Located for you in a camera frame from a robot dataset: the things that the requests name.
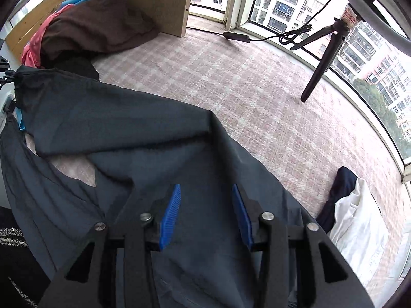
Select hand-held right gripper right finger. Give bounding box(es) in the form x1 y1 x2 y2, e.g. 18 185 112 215
232 184 376 308

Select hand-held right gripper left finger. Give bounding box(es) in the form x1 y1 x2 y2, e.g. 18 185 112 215
38 184 182 308

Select dark grey pants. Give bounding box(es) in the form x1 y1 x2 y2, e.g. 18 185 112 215
0 65 325 308

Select navy folded garment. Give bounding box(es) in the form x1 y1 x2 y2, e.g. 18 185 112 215
315 166 358 233

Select white folded garment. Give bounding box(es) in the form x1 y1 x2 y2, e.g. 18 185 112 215
328 178 390 276

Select person's black tweed jacket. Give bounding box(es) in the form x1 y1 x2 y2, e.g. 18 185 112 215
0 207 52 308

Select black tripod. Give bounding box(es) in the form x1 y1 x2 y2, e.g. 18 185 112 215
291 19 354 103

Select black cloth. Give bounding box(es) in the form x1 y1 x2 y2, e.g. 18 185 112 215
45 56 100 81

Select brown garment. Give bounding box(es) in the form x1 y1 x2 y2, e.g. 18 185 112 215
40 0 159 68

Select pink garment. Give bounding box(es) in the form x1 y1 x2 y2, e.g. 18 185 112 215
21 14 61 68

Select large wooden board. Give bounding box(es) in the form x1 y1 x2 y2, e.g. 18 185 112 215
82 0 196 37

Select black device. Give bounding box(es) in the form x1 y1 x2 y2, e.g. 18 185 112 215
0 56 16 85

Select pine slat board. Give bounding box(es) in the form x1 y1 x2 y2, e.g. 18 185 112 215
5 0 86 61

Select black cable with inline remote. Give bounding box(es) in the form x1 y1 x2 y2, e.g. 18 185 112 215
223 0 344 44

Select white window frame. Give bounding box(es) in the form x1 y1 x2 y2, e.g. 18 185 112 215
188 0 411 183

